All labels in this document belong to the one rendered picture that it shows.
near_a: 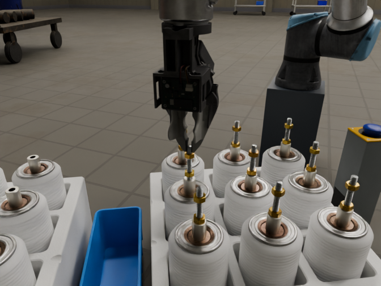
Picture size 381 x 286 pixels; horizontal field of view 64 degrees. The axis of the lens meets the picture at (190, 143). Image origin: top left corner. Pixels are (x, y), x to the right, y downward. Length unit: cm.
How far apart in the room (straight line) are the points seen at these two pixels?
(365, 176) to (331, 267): 27
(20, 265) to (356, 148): 67
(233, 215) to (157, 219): 15
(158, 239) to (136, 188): 48
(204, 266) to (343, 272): 23
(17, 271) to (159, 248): 22
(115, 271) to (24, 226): 27
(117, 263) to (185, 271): 35
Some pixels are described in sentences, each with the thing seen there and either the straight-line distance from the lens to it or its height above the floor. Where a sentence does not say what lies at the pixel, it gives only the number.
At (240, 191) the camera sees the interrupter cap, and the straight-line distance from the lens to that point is 59.
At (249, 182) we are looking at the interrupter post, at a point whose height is 27.
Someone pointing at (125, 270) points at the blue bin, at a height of 0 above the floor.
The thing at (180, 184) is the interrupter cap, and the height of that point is 25.
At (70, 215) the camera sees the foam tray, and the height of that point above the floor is 18.
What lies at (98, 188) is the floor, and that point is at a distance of 108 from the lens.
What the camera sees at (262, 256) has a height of 24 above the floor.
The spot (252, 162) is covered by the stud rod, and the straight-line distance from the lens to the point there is 58.
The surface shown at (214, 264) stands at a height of 24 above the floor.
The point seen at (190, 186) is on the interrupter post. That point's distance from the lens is 57.
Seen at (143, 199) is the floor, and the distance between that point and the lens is 100.
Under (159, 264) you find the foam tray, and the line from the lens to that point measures 56.
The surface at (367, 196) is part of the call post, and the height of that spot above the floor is 17.
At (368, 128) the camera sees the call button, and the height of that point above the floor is 33.
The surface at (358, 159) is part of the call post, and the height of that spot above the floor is 26.
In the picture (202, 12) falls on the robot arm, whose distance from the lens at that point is 44.
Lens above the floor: 59
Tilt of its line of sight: 26 degrees down
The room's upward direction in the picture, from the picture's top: straight up
